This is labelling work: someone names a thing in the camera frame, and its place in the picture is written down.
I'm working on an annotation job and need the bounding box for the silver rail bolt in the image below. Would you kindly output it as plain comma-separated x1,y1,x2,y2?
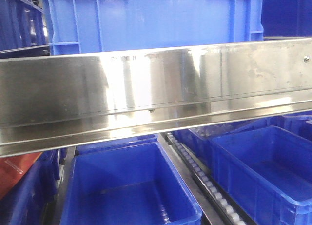
303,55,311,63

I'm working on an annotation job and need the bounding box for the dark blue bin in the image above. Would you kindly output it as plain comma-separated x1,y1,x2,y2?
0,0,47,51
261,0,312,37

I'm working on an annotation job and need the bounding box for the blue lower centre bin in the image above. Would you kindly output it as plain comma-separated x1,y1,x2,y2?
60,142,202,225

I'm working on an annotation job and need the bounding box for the stainless steel shelf rail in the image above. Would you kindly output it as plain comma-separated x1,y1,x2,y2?
0,38,312,157

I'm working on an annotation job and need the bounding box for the blue lower right bin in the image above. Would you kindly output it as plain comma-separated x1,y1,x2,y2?
212,126,312,225

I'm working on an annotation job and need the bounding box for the dark blue upper right bin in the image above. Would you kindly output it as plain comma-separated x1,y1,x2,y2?
261,0,312,37

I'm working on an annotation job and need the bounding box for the red object lower left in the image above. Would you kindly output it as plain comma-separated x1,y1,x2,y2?
0,152,42,199

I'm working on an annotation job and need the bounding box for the blue bin behind centre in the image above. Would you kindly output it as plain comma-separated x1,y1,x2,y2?
76,134,158,155

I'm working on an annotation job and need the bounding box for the blue lower left bin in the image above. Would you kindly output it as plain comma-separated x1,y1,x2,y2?
0,150,60,225

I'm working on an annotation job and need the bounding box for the blue bin behind right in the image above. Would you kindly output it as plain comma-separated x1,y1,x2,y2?
173,111,312,167

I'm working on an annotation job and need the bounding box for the light blue plastic bin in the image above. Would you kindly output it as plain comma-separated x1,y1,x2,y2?
42,0,263,55

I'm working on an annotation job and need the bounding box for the roller track rail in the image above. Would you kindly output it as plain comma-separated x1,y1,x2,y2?
159,132,256,225

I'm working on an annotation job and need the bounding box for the dark blue upper left bin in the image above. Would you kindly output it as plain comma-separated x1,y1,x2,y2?
0,0,47,51

